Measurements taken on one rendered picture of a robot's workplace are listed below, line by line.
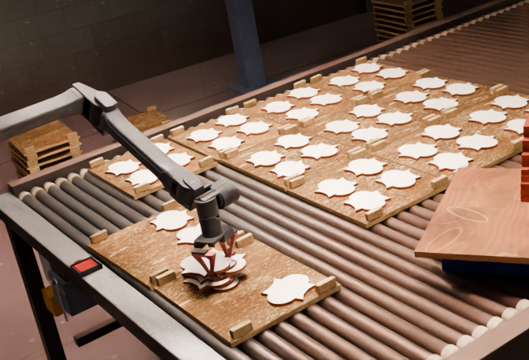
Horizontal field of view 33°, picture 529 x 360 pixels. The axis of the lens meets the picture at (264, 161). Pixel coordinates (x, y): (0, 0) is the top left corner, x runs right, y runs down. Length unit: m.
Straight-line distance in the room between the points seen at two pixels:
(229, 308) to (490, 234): 0.69
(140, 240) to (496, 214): 1.10
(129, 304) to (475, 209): 0.98
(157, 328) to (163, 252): 0.39
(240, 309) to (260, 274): 0.18
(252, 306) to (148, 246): 0.55
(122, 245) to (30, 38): 4.99
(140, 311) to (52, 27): 5.42
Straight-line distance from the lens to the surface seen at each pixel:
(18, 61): 7.70
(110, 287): 2.66
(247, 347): 2.24
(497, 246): 2.27
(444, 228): 2.37
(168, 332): 2.37
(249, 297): 2.40
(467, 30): 4.55
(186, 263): 2.48
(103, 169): 3.48
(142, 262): 2.70
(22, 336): 4.45
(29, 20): 7.68
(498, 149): 3.07
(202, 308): 2.39
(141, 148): 2.46
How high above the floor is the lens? 2.15
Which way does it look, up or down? 22 degrees down
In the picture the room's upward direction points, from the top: 11 degrees counter-clockwise
